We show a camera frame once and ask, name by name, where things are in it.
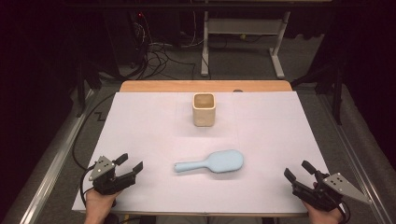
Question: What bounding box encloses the white metal stand frame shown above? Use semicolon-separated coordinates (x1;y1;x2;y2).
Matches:
200;10;292;80

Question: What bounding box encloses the white table cover sheet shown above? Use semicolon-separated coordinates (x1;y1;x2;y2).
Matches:
72;91;346;216

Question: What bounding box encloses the person's right hand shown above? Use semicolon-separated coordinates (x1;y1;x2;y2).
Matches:
302;200;344;224

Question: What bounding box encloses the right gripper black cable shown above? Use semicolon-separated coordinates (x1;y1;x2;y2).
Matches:
334;199;351;224

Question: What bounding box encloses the dark metal stand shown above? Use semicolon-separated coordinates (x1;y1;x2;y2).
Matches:
290;60;347;126
74;60;104;118

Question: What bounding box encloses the person's left hand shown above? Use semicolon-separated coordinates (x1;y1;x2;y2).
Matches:
84;188;121;224

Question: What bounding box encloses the aluminium floor rail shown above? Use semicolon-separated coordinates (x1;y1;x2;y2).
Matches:
18;89;95;224
320;92;396;224

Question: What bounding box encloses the black floor cable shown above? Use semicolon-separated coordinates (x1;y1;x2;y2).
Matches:
72;92;117;172

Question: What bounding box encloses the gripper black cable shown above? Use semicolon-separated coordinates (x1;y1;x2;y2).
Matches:
79;165;96;208
334;199;351;224

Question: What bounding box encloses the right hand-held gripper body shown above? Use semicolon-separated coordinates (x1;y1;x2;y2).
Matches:
292;172;373;213

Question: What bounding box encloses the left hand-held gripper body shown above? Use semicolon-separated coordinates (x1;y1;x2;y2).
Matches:
88;155;138;196

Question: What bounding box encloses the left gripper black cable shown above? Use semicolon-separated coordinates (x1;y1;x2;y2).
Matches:
79;165;96;208

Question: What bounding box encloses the light blue spatula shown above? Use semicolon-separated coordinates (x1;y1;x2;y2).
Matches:
173;148;245;174

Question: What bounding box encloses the bundle of floor cables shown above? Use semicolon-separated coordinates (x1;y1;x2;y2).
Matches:
134;12;198;80

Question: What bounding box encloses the cream square cup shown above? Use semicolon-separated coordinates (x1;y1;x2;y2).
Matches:
191;92;217;128

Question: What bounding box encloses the dark computer tower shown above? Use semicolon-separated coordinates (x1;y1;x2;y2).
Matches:
102;11;148;71

